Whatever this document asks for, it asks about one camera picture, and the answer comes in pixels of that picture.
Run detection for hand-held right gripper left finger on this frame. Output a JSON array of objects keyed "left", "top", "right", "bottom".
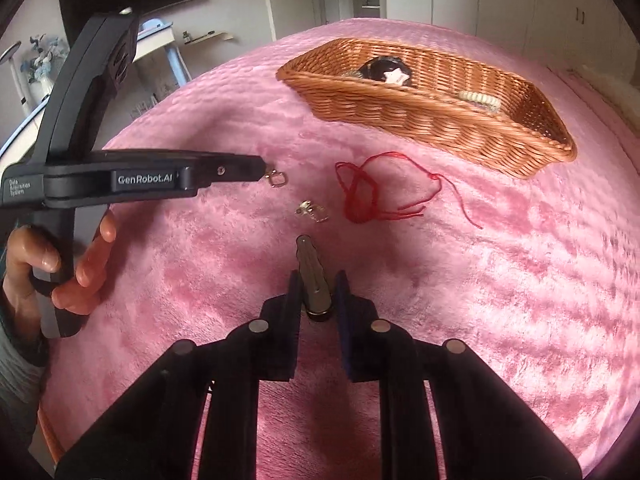
[{"left": 54, "top": 270, "right": 303, "bottom": 480}]

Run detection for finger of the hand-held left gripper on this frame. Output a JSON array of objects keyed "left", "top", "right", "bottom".
[{"left": 192, "top": 152, "right": 267, "bottom": 192}]

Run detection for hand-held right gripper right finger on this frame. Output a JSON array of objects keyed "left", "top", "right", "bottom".
[{"left": 334, "top": 270, "right": 583, "bottom": 480}]

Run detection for grey metal hair clip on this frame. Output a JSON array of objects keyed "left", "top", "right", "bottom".
[{"left": 295, "top": 234, "right": 335, "bottom": 322}]

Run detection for brown wicker basket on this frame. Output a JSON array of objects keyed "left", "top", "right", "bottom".
[{"left": 276, "top": 37, "right": 577, "bottom": 180}]

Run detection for beige bead bracelet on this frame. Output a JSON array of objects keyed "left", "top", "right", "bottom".
[{"left": 457, "top": 90, "right": 502, "bottom": 112}]

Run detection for person's left forearm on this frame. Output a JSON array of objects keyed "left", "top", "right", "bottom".
[{"left": 0, "top": 305, "right": 49, "bottom": 463}]

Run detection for person's left hand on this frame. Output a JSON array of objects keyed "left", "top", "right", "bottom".
[{"left": 2, "top": 210, "right": 118, "bottom": 322}]

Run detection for blue and white flowers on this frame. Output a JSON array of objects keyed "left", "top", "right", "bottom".
[{"left": 22, "top": 35, "right": 68, "bottom": 96}]

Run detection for white desk lamp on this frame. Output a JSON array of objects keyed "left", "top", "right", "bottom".
[{"left": 0, "top": 42, "right": 32, "bottom": 117}]

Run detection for blue and cream desk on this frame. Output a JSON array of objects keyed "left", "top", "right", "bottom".
[{"left": 131, "top": 17, "right": 192, "bottom": 92}]

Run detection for white door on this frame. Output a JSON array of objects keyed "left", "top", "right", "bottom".
[{"left": 257, "top": 0, "right": 326, "bottom": 42}]

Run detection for pink plush blanket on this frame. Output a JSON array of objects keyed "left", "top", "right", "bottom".
[{"left": 37, "top": 17, "right": 640, "bottom": 480}]

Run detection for white wardrobe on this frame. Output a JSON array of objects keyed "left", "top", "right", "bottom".
[{"left": 385, "top": 0, "right": 640, "bottom": 72}]

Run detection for small wooden wall shelf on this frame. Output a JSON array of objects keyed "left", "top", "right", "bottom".
[{"left": 182, "top": 31, "right": 235, "bottom": 47}]

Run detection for red string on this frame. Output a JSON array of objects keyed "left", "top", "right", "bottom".
[{"left": 334, "top": 151, "right": 485, "bottom": 230}]

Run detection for orange cord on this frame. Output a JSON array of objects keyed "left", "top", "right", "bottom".
[{"left": 37, "top": 404, "right": 67, "bottom": 467}]

